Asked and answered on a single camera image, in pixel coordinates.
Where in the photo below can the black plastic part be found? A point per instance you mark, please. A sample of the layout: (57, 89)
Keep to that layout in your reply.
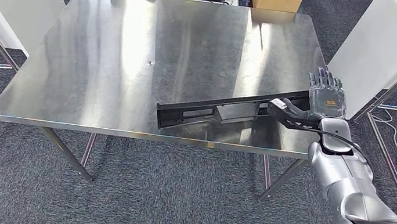
(182, 114)

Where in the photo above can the stainless steel workbench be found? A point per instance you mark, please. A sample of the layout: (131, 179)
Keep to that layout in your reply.
(132, 59)

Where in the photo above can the black smartphone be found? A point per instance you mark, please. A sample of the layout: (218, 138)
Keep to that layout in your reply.
(245, 2)

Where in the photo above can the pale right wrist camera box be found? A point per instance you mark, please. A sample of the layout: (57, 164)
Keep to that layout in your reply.
(277, 103)

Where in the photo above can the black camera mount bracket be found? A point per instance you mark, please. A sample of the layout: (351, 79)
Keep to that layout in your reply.
(294, 121)

